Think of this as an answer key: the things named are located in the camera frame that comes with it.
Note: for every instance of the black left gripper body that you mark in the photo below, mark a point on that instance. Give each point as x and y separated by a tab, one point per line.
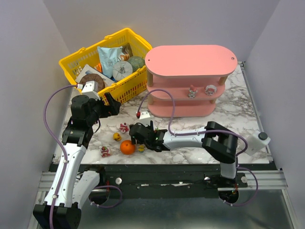
107	108

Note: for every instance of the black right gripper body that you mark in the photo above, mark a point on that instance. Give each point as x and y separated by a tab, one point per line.
137	134

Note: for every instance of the white ring pink figure toy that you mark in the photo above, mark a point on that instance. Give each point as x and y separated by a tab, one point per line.
210	90

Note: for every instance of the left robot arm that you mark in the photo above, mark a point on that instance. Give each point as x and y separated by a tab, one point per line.
61	208

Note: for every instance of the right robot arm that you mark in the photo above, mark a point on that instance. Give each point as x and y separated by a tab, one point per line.
222	144

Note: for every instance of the pink three-tier wooden shelf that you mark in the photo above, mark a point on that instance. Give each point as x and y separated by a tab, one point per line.
171	69

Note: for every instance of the small yellow minion toy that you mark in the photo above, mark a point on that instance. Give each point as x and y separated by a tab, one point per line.
141	148

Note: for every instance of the pink bear strawberry toy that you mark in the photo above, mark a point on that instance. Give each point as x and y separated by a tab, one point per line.
124	128

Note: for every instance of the orange fruit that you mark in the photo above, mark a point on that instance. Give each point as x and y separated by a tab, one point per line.
127	147

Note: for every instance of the yellow duck toy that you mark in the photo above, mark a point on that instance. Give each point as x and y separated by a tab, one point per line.
117	137

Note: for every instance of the brown striped wrapped roll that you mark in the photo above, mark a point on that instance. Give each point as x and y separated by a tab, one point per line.
93	77

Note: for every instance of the pink bear toy front left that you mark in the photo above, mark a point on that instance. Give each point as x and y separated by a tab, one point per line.
105	152

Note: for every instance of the orange snack packet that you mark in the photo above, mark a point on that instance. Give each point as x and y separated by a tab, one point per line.
98	67

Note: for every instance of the white and blue box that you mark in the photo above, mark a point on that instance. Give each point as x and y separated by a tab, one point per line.
88	70

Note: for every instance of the grey paper-wrapped roll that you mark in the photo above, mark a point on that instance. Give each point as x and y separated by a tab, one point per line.
121	70

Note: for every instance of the yellow plastic shopping basket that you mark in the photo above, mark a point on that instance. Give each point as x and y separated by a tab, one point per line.
123	90

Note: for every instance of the light blue cassava chips bag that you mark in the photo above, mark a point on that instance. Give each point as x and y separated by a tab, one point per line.
108	58

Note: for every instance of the green melon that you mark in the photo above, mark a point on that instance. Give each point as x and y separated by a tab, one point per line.
136	62

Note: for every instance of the brown snack bag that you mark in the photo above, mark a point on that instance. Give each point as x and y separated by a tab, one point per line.
126	53

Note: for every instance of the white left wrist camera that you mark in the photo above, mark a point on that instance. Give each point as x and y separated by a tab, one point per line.
90	89

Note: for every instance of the black front mounting rail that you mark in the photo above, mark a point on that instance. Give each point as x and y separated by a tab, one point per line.
163	181

